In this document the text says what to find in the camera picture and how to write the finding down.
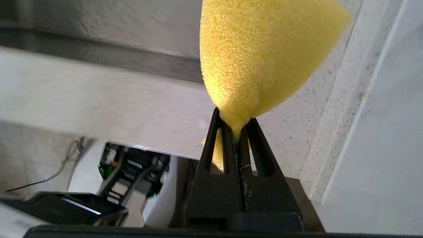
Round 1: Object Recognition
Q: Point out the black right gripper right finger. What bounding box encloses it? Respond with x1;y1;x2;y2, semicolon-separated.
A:
239;117;303;232

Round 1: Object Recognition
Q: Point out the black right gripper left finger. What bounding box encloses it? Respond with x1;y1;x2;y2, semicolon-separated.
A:
186;107;245;229

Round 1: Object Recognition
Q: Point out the yellow green sponge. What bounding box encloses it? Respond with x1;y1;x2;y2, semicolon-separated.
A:
199;0;352;172

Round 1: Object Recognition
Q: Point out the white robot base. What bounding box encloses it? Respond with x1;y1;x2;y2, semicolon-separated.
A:
68;140;193;229

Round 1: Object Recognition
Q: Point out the stainless steel sink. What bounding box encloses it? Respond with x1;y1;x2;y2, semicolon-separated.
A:
0;25;204;84

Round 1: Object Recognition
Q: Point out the grey floor cable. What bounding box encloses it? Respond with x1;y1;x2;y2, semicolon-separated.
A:
5;137;89;193

